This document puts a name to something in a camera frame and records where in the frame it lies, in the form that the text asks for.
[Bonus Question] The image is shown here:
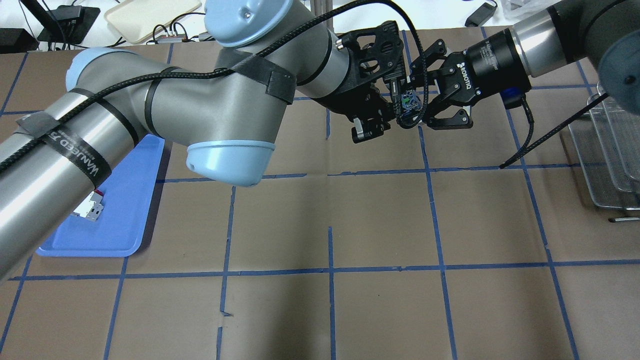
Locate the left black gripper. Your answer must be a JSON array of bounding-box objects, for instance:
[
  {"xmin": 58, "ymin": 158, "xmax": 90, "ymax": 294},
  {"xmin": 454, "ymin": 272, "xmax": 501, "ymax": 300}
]
[{"xmin": 320, "ymin": 21, "xmax": 403, "ymax": 144}]

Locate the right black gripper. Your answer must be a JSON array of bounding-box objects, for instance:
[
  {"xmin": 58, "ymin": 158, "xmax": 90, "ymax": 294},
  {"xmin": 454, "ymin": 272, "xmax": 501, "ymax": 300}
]
[{"xmin": 410, "ymin": 29, "xmax": 531, "ymax": 131}]

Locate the white circuit breaker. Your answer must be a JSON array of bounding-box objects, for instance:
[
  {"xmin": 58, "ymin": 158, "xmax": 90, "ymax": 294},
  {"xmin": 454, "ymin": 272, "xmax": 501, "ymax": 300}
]
[{"xmin": 71, "ymin": 189, "xmax": 105, "ymax": 222}]

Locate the aluminium frame post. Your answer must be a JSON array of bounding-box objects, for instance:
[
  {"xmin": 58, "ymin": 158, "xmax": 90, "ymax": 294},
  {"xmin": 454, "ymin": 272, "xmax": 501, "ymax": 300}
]
[{"xmin": 308, "ymin": 0, "xmax": 335, "ymax": 31}]

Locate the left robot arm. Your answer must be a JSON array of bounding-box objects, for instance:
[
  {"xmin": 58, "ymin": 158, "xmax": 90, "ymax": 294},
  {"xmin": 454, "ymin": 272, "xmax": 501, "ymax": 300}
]
[{"xmin": 1, "ymin": 0, "xmax": 370, "ymax": 281}]

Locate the wire mesh shelf rack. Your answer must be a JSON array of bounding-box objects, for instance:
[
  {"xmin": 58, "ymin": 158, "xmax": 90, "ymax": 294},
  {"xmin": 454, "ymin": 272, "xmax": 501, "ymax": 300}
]
[{"xmin": 568, "ymin": 84, "xmax": 639, "ymax": 223}]

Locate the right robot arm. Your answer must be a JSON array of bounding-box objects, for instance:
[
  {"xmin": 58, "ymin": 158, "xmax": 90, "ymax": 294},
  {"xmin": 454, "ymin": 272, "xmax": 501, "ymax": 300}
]
[{"xmin": 417, "ymin": 0, "xmax": 640, "ymax": 130}]

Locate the black monitor stand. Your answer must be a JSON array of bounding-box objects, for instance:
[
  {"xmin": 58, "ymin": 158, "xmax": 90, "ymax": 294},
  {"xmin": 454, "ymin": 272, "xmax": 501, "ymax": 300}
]
[{"xmin": 19, "ymin": 0, "xmax": 102, "ymax": 46}]

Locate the blue plastic tray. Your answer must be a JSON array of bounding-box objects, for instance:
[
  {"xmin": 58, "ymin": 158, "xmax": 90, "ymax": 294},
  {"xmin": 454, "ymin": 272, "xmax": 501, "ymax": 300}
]
[{"xmin": 36, "ymin": 135, "xmax": 165, "ymax": 258}]

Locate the red emergency stop button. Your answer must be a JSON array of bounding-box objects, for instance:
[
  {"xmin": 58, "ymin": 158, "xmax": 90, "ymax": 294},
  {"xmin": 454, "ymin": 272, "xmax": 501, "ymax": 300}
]
[{"xmin": 396, "ymin": 88, "xmax": 423, "ymax": 130}]

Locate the black power adapter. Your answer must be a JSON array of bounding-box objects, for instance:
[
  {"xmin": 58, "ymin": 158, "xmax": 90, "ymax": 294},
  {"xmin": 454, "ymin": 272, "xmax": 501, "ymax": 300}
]
[{"xmin": 464, "ymin": 2, "xmax": 498, "ymax": 28}]

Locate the beige plastic tray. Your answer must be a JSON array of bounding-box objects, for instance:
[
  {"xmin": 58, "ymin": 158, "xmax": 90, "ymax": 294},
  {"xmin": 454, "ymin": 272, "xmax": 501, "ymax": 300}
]
[{"xmin": 103, "ymin": 0, "xmax": 202, "ymax": 44}]

